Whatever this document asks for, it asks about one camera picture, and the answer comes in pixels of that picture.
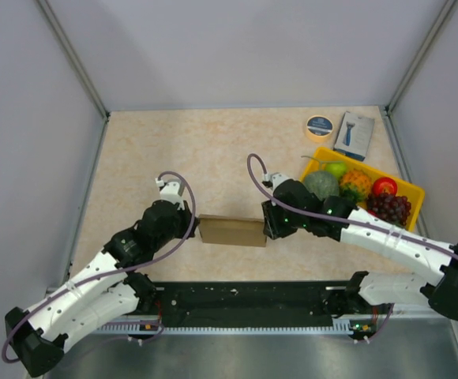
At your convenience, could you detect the brown cardboard box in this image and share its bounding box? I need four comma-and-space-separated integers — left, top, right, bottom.
198, 215, 267, 247

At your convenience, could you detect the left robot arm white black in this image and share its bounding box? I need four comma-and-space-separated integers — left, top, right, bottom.
2, 197, 198, 377

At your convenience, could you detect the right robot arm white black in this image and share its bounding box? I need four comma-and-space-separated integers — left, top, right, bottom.
256, 174, 458, 321

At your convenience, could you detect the blue razor retail box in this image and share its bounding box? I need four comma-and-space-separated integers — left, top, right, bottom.
333, 111, 375, 162

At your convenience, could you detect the green round melon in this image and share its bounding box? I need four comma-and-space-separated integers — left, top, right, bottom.
302, 171, 340, 201

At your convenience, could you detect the green apple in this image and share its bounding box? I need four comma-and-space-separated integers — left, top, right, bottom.
324, 161, 348, 180

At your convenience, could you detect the toy pineapple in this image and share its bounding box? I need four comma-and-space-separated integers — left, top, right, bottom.
340, 169, 373, 203

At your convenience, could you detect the yellow masking tape roll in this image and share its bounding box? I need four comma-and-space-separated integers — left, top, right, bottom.
304, 115, 333, 143

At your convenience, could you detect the red tomato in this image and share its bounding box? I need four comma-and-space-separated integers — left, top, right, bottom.
372, 177, 398, 196

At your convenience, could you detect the purple grapes bunch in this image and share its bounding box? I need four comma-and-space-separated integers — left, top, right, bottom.
366, 193, 411, 227

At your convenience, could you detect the yellow plastic bin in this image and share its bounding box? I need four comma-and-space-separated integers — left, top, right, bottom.
300, 147, 426, 231

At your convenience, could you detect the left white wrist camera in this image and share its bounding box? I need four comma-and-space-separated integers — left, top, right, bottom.
155, 178, 185, 210

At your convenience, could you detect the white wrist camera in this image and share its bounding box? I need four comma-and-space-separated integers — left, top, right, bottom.
155, 178, 185, 210
261, 172, 291, 191

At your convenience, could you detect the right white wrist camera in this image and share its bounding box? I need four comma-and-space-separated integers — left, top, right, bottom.
261, 172, 291, 191

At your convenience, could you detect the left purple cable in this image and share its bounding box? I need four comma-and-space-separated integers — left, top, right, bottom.
2, 171, 197, 363

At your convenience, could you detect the purple cable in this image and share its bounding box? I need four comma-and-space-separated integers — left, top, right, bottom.
246, 152, 458, 343
2, 171, 197, 363

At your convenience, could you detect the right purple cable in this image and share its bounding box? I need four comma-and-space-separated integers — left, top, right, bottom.
246, 152, 458, 343

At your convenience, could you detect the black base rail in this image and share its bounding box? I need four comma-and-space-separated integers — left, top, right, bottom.
109, 280, 392, 328

